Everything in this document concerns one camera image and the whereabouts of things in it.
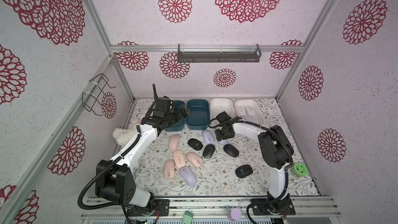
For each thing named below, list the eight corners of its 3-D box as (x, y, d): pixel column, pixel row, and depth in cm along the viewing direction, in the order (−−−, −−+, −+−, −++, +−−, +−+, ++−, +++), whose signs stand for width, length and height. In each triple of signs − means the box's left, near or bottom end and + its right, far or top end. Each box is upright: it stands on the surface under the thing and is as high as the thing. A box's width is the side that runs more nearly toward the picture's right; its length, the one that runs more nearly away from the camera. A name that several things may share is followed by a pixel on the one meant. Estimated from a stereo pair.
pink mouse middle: (176, 169, 88) (176, 168, 86) (172, 152, 94) (172, 151, 92) (186, 166, 89) (186, 164, 87) (182, 150, 95) (181, 148, 93)
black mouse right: (222, 149, 96) (222, 147, 94) (226, 143, 98) (227, 141, 96) (235, 158, 92) (236, 157, 90) (240, 152, 94) (240, 151, 92)
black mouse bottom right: (238, 180, 84) (240, 178, 82) (233, 170, 88) (234, 168, 85) (253, 173, 86) (254, 172, 84) (247, 164, 90) (249, 162, 87)
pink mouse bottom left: (164, 179, 84) (163, 177, 82) (166, 161, 90) (165, 159, 88) (174, 179, 84) (173, 177, 82) (175, 161, 90) (175, 159, 88)
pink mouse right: (184, 158, 92) (184, 156, 89) (189, 152, 94) (189, 150, 92) (199, 168, 88) (199, 167, 86) (203, 161, 90) (204, 159, 88)
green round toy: (292, 177, 85) (297, 173, 81) (288, 166, 89) (293, 163, 85) (303, 177, 85) (309, 173, 81) (299, 166, 89) (304, 163, 85)
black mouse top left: (187, 144, 98) (186, 142, 96) (191, 138, 100) (191, 136, 98) (199, 152, 94) (199, 150, 92) (204, 145, 97) (204, 143, 95)
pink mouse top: (168, 151, 95) (167, 150, 93) (170, 135, 102) (170, 134, 100) (178, 151, 95) (178, 150, 93) (179, 135, 102) (179, 134, 100)
